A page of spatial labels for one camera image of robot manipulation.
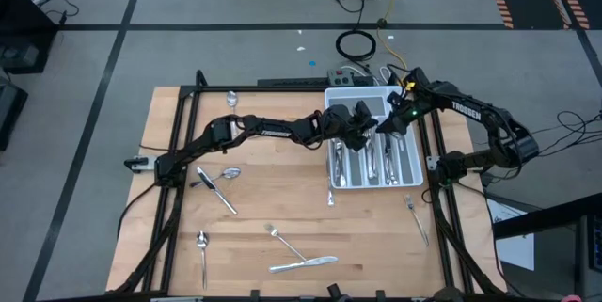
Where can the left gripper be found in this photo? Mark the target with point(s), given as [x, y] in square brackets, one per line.
[338, 128]

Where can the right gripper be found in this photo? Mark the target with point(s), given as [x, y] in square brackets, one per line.
[416, 110]

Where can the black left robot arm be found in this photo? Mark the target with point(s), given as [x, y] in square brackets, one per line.
[277, 130]

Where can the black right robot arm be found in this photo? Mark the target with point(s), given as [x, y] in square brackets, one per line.
[470, 111]

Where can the white cutlery tray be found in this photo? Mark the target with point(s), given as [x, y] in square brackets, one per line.
[359, 170]

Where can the yellow label tag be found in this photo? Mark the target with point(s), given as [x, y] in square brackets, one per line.
[410, 85]

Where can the grey power strip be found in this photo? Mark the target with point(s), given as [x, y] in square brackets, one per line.
[341, 77]

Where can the long black bar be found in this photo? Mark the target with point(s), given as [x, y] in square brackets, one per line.
[291, 82]

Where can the white paper sheet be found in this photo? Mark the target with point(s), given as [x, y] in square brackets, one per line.
[515, 255]

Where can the black desk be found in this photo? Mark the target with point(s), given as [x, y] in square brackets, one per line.
[555, 219]

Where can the computer monitor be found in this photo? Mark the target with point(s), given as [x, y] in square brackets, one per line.
[596, 245]

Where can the pink object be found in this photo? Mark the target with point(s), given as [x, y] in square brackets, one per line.
[571, 298]

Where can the black box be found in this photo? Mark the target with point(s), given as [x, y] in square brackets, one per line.
[11, 114]

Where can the black cabinet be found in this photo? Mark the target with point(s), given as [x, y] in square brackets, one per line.
[23, 34]

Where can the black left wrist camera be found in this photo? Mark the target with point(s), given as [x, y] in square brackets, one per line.
[364, 111]

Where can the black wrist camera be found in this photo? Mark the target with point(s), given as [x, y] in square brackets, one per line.
[396, 99]
[364, 111]

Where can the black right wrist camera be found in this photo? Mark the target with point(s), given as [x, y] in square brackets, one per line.
[396, 99]

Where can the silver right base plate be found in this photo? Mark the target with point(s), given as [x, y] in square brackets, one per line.
[432, 163]

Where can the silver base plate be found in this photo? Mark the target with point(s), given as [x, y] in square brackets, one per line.
[432, 163]
[143, 164]

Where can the black aluminium rig frame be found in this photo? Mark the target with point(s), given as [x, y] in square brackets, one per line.
[211, 89]

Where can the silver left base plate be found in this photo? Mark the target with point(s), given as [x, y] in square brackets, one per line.
[143, 164]

